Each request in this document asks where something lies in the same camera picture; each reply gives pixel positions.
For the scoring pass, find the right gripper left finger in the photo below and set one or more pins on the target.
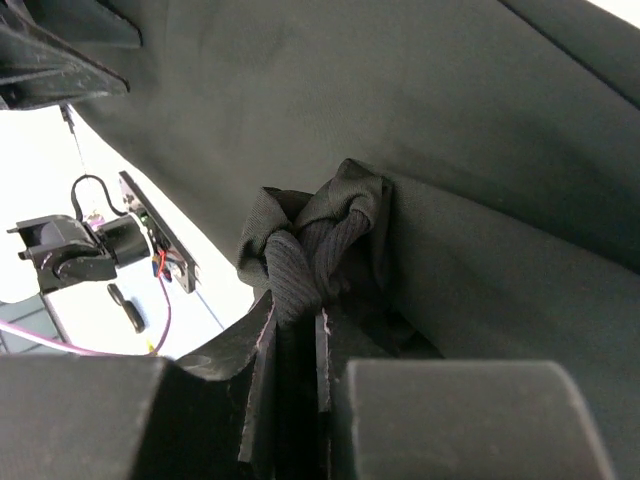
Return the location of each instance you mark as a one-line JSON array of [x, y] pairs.
[[208, 415]]

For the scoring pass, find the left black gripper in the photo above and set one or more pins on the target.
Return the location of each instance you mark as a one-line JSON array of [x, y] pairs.
[[42, 64]]

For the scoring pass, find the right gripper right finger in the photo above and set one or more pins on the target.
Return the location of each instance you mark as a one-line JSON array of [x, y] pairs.
[[447, 419]]

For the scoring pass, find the black trousers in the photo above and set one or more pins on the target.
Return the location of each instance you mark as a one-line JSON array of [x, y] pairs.
[[509, 129]]

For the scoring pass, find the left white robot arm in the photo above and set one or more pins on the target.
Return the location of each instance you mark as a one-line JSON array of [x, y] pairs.
[[65, 251]]

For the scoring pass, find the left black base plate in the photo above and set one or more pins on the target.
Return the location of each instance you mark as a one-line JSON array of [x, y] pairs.
[[179, 260]]

